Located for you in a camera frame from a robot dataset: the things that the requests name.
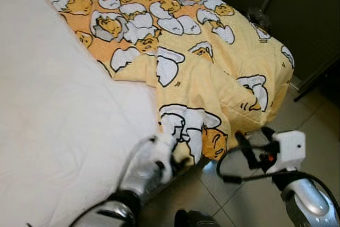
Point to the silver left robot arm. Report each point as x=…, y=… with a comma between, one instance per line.
x=143, y=176

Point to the dark robot right leg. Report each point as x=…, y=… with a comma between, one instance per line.
x=194, y=220

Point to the yellow cartoon print blanket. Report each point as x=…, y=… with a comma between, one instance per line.
x=186, y=62

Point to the dark grey crumpled bundle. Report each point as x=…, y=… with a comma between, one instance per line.
x=259, y=19

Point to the dark grey wardrobe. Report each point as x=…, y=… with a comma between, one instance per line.
x=297, y=14

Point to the white quilted mattress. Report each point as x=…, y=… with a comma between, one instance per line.
x=64, y=104

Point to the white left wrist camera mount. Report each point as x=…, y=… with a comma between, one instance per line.
x=163, y=147

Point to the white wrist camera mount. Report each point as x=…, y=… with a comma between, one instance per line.
x=289, y=147
x=163, y=147

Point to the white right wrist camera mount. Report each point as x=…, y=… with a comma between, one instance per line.
x=289, y=147

